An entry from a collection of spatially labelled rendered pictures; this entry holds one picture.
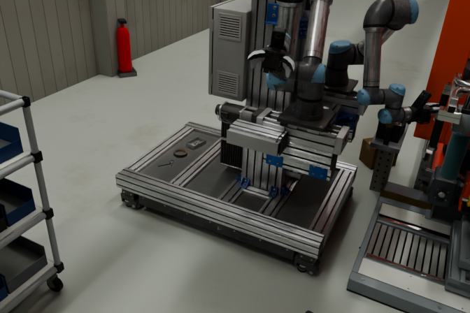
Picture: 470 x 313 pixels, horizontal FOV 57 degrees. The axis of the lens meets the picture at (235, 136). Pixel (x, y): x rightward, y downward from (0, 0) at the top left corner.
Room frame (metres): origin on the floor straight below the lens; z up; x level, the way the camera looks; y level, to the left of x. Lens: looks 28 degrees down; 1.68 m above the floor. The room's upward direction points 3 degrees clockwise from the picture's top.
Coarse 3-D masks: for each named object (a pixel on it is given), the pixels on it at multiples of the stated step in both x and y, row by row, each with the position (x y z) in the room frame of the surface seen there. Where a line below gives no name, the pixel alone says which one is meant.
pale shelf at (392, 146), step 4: (408, 124) 2.59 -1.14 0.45; (404, 132) 2.47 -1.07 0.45; (404, 136) 2.42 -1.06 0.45; (372, 140) 2.33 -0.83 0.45; (376, 140) 2.34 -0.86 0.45; (380, 140) 2.34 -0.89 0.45; (400, 140) 2.35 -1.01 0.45; (372, 144) 2.31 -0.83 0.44; (376, 144) 2.30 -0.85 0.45; (380, 144) 2.30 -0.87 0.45; (392, 144) 2.30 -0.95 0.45; (396, 144) 2.30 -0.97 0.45; (400, 144) 2.31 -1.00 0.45; (380, 148) 2.28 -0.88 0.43; (384, 148) 2.28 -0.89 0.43; (388, 148) 2.27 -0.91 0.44; (392, 148) 2.26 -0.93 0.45; (396, 148) 2.25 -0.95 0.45; (400, 148) 2.27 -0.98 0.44; (396, 152) 2.24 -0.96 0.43
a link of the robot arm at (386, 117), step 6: (384, 108) 1.92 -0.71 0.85; (402, 108) 1.93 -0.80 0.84; (378, 114) 1.93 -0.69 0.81; (384, 114) 1.89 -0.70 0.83; (390, 114) 1.89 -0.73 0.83; (396, 114) 1.89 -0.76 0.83; (402, 114) 1.91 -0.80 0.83; (384, 120) 1.88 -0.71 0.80; (390, 120) 1.88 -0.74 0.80; (396, 120) 1.89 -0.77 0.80; (402, 120) 1.91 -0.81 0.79
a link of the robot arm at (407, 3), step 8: (392, 0) 2.01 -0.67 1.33; (400, 0) 2.02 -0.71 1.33; (408, 0) 2.03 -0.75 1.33; (392, 8) 1.98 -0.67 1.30; (400, 8) 1.99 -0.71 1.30; (408, 8) 2.00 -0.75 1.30; (416, 8) 2.01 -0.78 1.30; (392, 16) 1.98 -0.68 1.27; (400, 16) 1.99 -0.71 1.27; (408, 16) 2.00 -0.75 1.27; (416, 16) 2.00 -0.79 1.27; (392, 24) 2.04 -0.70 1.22; (400, 24) 2.02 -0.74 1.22; (384, 32) 2.11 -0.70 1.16; (392, 32) 2.11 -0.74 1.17; (384, 40) 2.16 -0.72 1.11; (360, 48) 2.27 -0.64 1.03; (360, 56) 2.28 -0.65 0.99; (360, 64) 2.31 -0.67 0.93
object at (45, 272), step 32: (0, 96) 1.55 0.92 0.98; (0, 128) 1.54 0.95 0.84; (32, 128) 1.50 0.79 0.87; (0, 160) 1.41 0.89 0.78; (32, 160) 1.48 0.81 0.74; (0, 192) 1.57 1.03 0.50; (0, 224) 1.35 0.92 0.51; (32, 224) 1.42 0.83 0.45; (0, 256) 1.49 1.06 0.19; (32, 256) 1.50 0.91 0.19; (0, 288) 1.32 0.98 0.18; (32, 288) 1.37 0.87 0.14
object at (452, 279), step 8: (456, 224) 1.95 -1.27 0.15; (456, 232) 1.88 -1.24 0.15; (456, 240) 1.81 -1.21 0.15; (448, 248) 1.81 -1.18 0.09; (456, 248) 1.75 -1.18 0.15; (448, 256) 1.72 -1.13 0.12; (456, 256) 1.69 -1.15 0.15; (448, 264) 1.64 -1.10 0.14; (456, 264) 1.63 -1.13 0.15; (448, 272) 1.56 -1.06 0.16; (456, 272) 1.58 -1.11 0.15; (464, 272) 1.56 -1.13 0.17; (448, 280) 1.52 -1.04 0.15; (456, 280) 1.51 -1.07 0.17; (464, 280) 1.51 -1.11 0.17; (448, 288) 1.51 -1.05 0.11; (456, 288) 1.50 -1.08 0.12; (464, 288) 1.49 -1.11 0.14
